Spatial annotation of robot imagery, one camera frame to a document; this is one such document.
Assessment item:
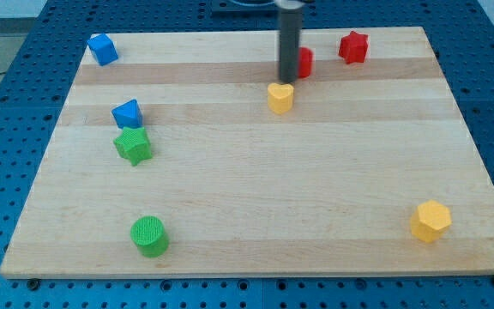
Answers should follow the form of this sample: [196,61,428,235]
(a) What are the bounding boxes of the blue triangle block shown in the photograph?
[111,99,143,129]

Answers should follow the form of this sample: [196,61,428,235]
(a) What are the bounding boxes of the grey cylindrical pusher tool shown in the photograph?
[274,0,304,83]

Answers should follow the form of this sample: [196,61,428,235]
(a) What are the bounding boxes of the red cylinder block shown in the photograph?
[298,46,314,78]

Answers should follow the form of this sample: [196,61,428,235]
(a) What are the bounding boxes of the blue cube block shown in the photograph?
[87,33,118,66]

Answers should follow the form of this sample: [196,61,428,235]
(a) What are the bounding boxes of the green star block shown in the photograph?
[113,127,153,167]

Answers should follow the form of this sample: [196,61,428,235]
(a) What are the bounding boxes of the red star block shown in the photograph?
[338,31,369,64]

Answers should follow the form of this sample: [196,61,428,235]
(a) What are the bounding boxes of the green cylinder block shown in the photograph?
[130,215,169,258]

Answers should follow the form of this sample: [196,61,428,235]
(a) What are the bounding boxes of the wooden board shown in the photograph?
[0,27,494,279]

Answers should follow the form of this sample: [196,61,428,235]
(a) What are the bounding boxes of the yellow hexagon block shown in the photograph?
[409,200,452,243]

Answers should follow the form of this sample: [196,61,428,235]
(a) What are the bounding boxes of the yellow heart block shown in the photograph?
[267,83,294,115]

